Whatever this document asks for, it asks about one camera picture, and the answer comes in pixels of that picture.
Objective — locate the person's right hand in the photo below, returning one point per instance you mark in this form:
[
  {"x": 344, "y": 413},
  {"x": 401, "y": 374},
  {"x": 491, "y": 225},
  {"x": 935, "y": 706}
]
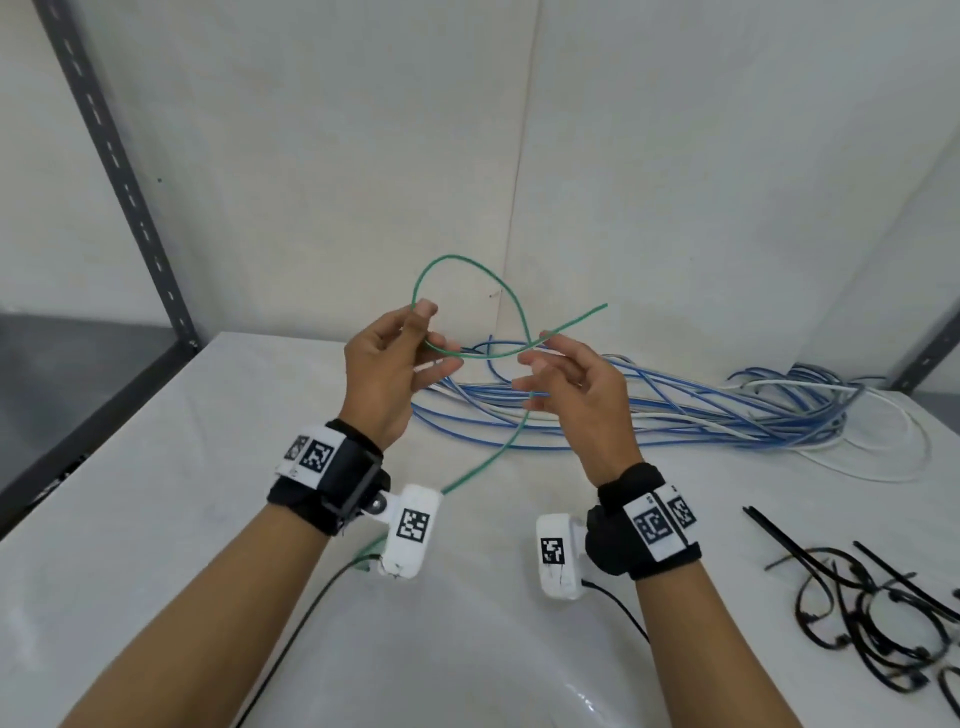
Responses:
[{"x": 592, "y": 412}]

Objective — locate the person's left hand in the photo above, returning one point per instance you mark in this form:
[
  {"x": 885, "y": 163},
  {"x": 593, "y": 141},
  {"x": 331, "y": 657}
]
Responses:
[{"x": 375, "y": 375}]

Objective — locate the person's right fingers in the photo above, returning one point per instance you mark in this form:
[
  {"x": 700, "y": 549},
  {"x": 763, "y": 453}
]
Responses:
[{"x": 541, "y": 375}]

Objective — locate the person's left fingers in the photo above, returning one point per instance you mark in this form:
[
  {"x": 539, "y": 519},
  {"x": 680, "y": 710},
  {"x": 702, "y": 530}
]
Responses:
[{"x": 424, "y": 319}]

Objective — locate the person's left forearm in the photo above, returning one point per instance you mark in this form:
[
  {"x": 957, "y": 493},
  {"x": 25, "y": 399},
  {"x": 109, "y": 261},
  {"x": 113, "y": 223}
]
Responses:
[{"x": 210, "y": 630}]

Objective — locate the person's right forearm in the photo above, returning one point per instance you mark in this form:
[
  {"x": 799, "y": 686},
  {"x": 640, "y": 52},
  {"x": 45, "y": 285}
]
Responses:
[{"x": 705, "y": 645}]

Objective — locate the dark grey metal shelf beam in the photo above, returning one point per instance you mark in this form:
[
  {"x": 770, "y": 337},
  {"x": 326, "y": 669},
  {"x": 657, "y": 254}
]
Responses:
[{"x": 90, "y": 435}]

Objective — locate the grey shelf board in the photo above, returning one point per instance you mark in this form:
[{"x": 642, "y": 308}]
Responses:
[{"x": 67, "y": 375}]

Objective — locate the pile of black zip ties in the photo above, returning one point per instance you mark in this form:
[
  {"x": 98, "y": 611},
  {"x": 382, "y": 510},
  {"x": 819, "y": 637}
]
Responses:
[{"x": 862, "y": 600}]

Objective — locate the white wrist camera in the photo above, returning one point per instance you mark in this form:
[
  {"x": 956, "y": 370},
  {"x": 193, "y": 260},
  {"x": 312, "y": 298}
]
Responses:
[
  {"x": 409, "y": 529},
  {"x": 559, "y": 555}
]

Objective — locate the dark grey metal shelf post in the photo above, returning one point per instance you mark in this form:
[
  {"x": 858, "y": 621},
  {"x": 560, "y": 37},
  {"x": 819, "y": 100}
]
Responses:
[
  {"x": 930, "y": 349},
  {"x": 112, "y": 165}
]

